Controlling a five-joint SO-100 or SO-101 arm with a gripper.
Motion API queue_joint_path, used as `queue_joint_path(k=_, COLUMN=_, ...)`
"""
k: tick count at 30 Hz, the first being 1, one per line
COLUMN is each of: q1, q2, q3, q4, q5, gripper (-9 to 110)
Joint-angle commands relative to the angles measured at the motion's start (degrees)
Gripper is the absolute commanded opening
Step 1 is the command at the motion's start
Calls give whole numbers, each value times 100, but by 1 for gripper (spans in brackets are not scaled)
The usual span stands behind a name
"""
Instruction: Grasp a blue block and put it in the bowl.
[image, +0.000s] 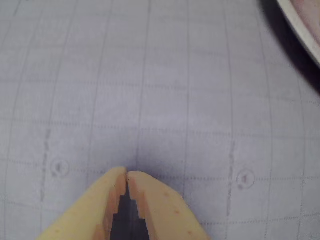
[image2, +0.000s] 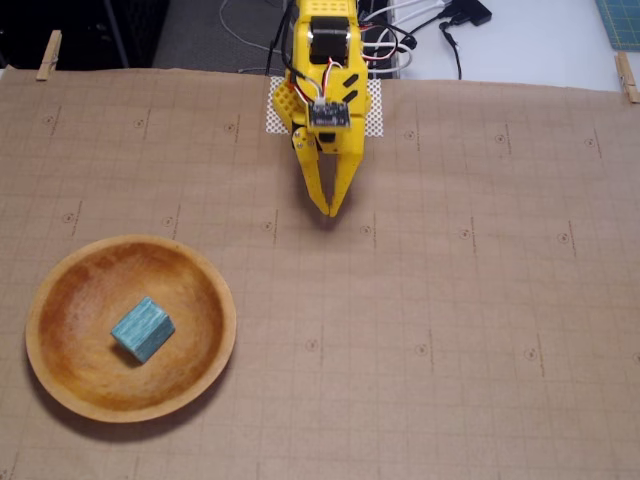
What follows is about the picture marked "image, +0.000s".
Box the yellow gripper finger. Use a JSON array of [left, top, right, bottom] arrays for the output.
[[127, 170, 210, 240], [35, 166, 128, 240]]

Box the gridded wrapping paper sheet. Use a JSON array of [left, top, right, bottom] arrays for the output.
[[0, 0, 320, 240]]

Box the pink bowl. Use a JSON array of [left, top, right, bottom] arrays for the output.
[[274, 0, 320, 66]]

